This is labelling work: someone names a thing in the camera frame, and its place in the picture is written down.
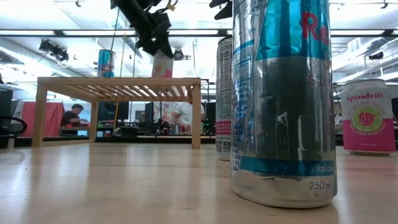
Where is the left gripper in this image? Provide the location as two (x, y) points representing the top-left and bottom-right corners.
(136, 12), (174, 59)

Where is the pink white Spindrift can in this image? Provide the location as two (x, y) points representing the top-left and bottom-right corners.
(340, 78), (397, 157)
(151, 49), (174, 78)

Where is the blue silver Red Bull can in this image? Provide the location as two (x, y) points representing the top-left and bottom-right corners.
(230, 0), (339, 209)
(97, 49), (116, 78)

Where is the white Celsius can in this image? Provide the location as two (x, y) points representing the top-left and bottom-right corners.
(215, 35), (233, 162)

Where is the wooden slatted shelf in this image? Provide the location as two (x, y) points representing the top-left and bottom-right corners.
(32, 77), (202, 149)

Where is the person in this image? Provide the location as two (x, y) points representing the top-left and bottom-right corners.
(173, 101), (206, 135)
(60, 103), (90, 137)

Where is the black background monitor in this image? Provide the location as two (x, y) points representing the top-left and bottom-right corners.
(97, 101), (130, 123)

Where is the black ceiling-mounted device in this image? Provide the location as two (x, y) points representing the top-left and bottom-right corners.
(38, 39), (70, 63)

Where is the red cloth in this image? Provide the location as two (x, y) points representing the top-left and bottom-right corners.
(20, 101), (68, 138)

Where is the black overhead camera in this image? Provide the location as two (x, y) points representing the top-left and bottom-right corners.
(172, 48), (185, 62)

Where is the black overhead frame beam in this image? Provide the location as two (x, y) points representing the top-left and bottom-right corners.
(0, 29), (398, 39)

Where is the black aluminium table frame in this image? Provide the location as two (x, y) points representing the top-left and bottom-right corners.
(0, 135), (218, 147)

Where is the black looped hose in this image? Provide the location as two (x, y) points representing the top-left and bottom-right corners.
(0, 116), (28, 137)

